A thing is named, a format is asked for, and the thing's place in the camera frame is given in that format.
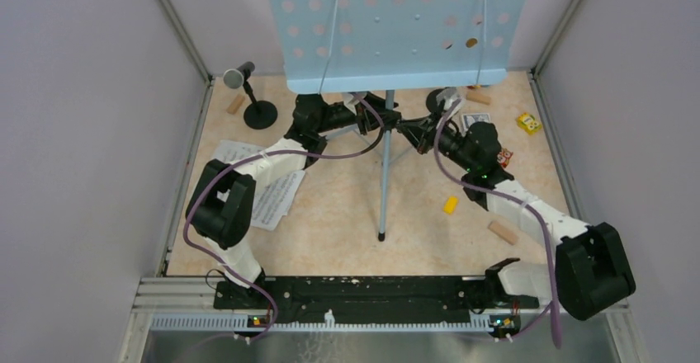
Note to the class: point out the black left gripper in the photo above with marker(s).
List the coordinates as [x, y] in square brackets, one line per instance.
[371, 121]

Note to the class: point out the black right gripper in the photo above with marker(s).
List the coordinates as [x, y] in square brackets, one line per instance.
[421, 133]

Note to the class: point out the light blue music stand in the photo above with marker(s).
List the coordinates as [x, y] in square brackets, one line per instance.
[390, 45]

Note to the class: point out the sheet music page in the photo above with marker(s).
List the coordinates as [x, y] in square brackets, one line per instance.
[272, 203]
[229, 151]

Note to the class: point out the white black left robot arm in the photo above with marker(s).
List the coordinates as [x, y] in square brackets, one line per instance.
[220, 211]

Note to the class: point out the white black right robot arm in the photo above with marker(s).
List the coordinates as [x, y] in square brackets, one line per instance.
[587, 269]

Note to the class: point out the black stand for gold microphone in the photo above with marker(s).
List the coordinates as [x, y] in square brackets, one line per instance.
[432, 103]

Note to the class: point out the blue playing card box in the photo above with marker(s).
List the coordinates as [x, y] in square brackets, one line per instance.
[469, 119]

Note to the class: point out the yellow toy brick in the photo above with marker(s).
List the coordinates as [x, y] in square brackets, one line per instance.
[450, 205]

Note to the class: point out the owl figure toy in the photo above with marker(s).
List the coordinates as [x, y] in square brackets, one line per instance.
[504, 157]

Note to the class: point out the yellow small toy box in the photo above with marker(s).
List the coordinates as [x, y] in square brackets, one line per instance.
[529, 123]

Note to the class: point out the black stand for silver microphone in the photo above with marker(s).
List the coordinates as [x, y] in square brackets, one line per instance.
[259, 115]

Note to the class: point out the wooden block front right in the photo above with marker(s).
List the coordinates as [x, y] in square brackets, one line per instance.
[503, 232]

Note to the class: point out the wooden block back left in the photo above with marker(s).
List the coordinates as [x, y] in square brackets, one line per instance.
[235, 105]

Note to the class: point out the silver black microphone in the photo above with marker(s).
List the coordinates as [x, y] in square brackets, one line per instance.
[235, 78]

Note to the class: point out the wooden block near back wall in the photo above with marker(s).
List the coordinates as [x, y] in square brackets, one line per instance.
[479, 98]

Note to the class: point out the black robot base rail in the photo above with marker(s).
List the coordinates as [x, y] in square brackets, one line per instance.
[370, 299]

